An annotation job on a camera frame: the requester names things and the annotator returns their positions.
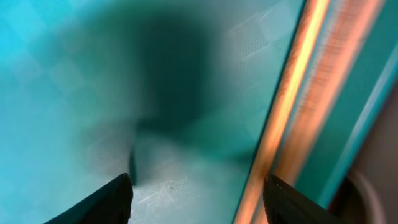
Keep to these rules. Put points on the grey dishwasher rack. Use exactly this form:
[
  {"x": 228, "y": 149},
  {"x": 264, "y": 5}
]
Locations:
[{"x": 368, "y": 193}]

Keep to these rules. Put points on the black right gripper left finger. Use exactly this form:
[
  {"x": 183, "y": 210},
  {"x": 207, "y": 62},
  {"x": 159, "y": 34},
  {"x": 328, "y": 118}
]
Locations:
[{"x": 110, "y": 204}]

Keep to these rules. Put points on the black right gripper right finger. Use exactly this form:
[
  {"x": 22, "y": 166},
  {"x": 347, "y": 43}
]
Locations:
[{"x": 285, "y": 205}]

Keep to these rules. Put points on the wooden chopstick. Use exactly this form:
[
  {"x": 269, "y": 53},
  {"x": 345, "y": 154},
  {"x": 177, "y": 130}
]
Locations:
[
  {"x": 340, "y": 97},
  {"x": 305, "y": 38}
]

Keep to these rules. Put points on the teal plastic tray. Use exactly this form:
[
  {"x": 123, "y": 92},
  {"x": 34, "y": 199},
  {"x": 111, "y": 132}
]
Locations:
[{"x": 176, "y": 93}]

